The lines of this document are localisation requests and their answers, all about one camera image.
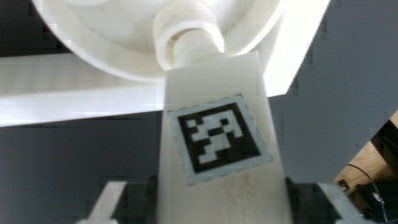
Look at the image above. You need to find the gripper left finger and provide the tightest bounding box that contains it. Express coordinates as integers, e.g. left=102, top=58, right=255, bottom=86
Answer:
left=74, top=179, right=157, bottom=224

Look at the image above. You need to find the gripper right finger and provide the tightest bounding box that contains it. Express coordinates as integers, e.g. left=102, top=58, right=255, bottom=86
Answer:
left=285, top=179, right=376, bottom=224

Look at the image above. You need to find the white stool leg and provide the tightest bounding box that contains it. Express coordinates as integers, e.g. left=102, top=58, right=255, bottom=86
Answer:
left=155, top=30, right=292, bottom=224

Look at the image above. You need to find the white L-shaped fence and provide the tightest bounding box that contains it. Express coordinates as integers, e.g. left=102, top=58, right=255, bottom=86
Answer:
left=0, top=0, right=330, bottom=127

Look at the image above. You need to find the white round stool seat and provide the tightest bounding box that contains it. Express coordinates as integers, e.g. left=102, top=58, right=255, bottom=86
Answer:
left=31, top=0, right=287, bottom=83

